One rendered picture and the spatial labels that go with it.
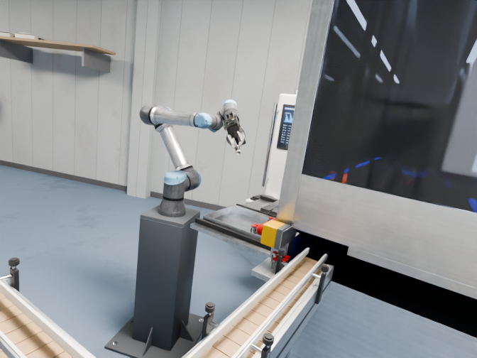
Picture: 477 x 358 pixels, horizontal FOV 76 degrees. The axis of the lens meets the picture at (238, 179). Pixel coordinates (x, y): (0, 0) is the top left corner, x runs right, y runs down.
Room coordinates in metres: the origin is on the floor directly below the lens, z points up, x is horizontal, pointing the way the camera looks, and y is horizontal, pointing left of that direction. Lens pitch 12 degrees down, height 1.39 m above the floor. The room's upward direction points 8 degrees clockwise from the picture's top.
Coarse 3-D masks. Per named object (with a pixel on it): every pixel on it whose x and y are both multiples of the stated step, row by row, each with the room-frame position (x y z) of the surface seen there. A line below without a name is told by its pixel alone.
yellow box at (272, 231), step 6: (270, 222) 1.00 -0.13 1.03; (276, 222) 1.00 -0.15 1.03; (282, 222) 1.01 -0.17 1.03; (264, 228) 0.97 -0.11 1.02; (270, 228) 0.96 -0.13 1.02; (276, 228) 0.95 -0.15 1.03; (282, 228) 0.95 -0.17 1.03; (264, 234) 0.97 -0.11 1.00; (270, 234) 0.96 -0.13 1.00; (276, 234) 0.95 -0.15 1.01; (264, 240) 0.97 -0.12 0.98; (270, 240) 0.95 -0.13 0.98; (276, 240) 0.94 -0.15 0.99; (270, 246) 0.95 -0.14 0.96; (276, 246) 0.94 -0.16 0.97
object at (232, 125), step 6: (228, 114) 1.54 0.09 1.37; (234, 114) 1.55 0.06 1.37; (228, 120) 1.50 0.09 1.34; (234, 120) 1.47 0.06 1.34; (228, 126) 1.45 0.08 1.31; (234, 126) 1.47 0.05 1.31; (240, 126) 1.51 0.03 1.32; (228, 132) 1.51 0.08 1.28; (234, 132) 1.48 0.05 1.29; (234, 138) 1.50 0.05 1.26
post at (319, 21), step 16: (320, 0) 1.04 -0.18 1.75; (320, 16) 1.03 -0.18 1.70; (320, 32) 1.03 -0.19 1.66; (320, 48) 1.02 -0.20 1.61; (304, 64) 1.04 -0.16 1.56; (320, 64) 1.02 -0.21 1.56; (304, 80) 1.04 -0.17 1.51; (304, 96) 1.04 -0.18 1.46; (304, 112) 1.03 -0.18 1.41; (304, 128) 1.03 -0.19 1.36; (288, 144) 1.05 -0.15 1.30; (304, 144) 1.02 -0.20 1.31; (288, 160) 1.04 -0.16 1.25; (304, 160) 1.02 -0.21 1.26; (288, 176) 1.04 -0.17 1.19; (288, 192) 1.03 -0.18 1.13; (288, 208) 1.03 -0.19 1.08
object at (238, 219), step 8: (224, 208) 1.43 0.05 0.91; (232, 208) 1.50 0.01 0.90; (240, 208) 1.50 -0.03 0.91; (208, 216) 1.33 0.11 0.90; (216, 216) 1.38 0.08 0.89; (224, 216) 1.41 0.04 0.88; (232, 216) 1.43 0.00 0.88; (240, 216) 1.45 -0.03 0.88; (248, 216) 1.46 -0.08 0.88; (256, 216) 1.44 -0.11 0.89; (264, 216) 1.42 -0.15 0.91; (224, 224) 1.23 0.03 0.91; (232, 224) 1.31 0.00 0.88; (240, 224) 1.33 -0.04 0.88; (248, 224) 1.34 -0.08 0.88; (240, 232) 1.19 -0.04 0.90; (248, 232) 1.17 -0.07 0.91
